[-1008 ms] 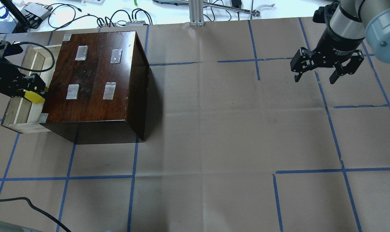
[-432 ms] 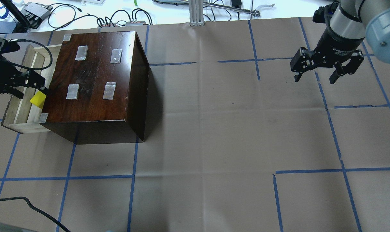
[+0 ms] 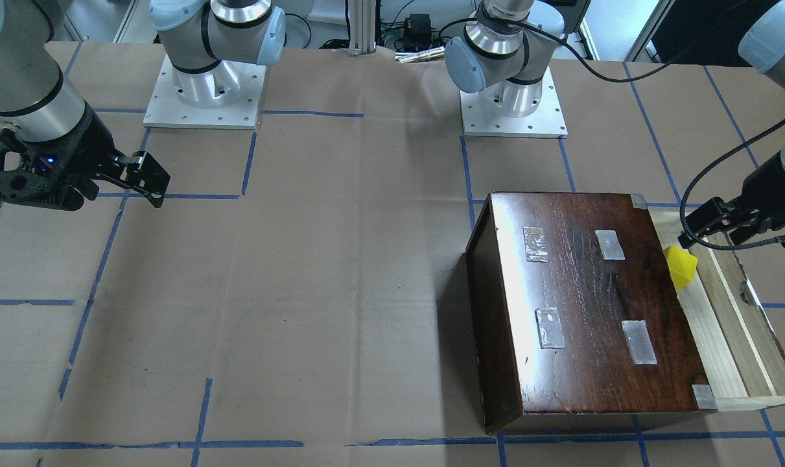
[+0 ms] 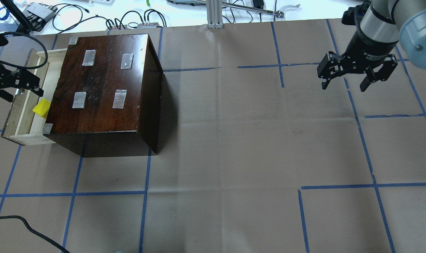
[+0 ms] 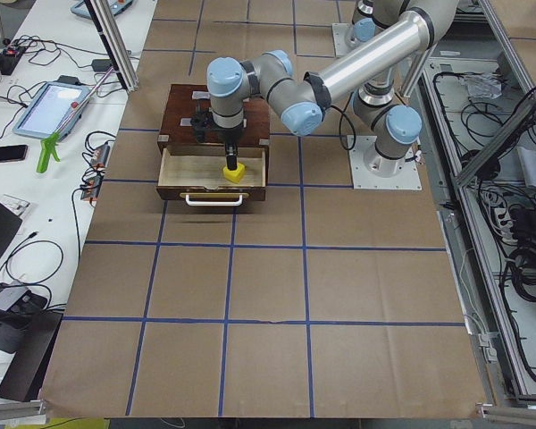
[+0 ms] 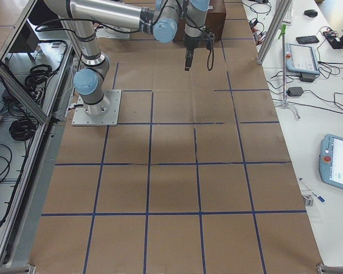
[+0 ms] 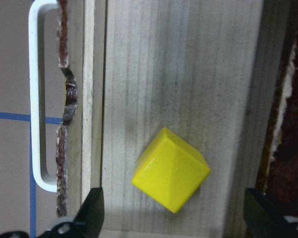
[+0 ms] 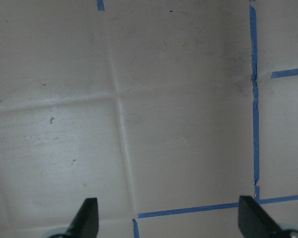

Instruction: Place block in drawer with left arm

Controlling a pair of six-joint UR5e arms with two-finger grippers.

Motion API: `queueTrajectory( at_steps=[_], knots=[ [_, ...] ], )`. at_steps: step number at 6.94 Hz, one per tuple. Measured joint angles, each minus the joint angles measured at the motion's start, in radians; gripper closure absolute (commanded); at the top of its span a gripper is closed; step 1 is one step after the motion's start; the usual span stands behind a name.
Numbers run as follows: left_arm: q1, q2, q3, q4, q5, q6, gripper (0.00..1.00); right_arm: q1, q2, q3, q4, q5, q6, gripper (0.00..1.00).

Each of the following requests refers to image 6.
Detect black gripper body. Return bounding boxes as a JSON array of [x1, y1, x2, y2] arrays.
[[183, 36, 202, 51]]

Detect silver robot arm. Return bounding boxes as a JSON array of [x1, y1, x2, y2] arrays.
[[45, 1, 214, 117]]

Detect dark wooden drawer box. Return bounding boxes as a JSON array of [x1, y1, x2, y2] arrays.
[[173, 0, 226, 42]]

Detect black power adapter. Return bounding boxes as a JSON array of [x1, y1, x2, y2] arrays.
[[286, 87, 304, 97]]

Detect far teach pendant tablet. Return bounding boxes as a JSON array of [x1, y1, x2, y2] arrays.
[[285, 43, 320, 75]]

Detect teach pendant tablet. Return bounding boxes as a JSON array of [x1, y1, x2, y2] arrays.
[[319, 134, 343, 189], [285, 43, 320, 75]]

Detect black smartphone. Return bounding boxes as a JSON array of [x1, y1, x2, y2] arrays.
[[296, 35, 319, 45]]

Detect black computer mouse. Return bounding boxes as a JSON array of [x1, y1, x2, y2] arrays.
[[304, 9, 318, 18]]

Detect near teach pendant tablet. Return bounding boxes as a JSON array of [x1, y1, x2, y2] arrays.
[[319, 134, 343, 189]]

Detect small metal clip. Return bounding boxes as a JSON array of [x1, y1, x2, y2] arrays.
[[302, 194, 314, 207]]

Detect blue white pen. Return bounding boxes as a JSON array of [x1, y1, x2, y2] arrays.
[[298, 178, 325, 203]]

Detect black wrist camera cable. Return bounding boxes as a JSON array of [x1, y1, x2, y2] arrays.
[[203, 25, 216, 71]]

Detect aluminium frame post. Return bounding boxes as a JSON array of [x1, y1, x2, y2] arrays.
[[256, 0, 293, 65]]

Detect green handled grabber stick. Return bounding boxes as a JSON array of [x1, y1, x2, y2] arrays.
[[278, 24, 301, 120]]

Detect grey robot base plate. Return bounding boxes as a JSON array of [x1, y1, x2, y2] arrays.
[[72, 90, 122, 126]]

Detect coiled black cables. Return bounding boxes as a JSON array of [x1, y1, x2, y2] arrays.
[[9, 116, 38, 142]]

